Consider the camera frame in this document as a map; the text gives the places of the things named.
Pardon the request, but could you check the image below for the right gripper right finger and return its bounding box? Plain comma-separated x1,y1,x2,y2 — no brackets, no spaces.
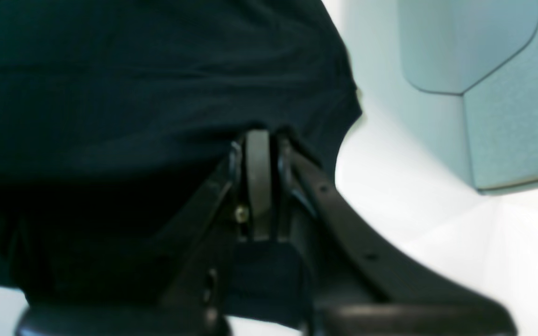
276,135,517,336

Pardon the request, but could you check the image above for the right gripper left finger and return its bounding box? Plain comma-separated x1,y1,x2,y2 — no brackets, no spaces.
156,130,272,336

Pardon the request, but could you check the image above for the black T-shirt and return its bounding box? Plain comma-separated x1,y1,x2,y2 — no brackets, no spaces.
0,0,361,298

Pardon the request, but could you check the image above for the white panel at table corner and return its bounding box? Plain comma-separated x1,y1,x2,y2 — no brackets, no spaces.
338,0,538,194

